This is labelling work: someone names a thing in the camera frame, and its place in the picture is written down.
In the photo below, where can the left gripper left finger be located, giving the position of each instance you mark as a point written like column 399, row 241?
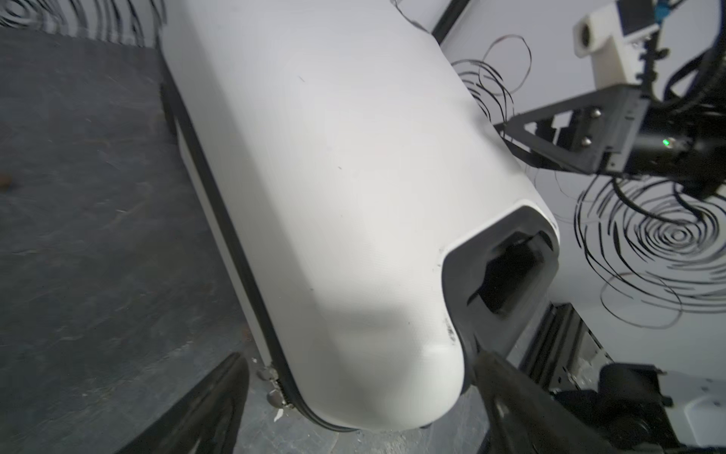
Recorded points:
column 206, row 420

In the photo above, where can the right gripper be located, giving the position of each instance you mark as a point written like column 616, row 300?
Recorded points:
column 588, row 134

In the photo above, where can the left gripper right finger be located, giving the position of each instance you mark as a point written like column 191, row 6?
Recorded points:
column 524, row 418

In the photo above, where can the silver zipper pull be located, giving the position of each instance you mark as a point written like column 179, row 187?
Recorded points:
column 276, row 396

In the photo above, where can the white hard-shell suitcase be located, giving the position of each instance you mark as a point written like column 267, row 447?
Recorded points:
column 376, row 228

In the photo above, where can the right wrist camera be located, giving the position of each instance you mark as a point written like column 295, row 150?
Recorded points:
column 613, row 39

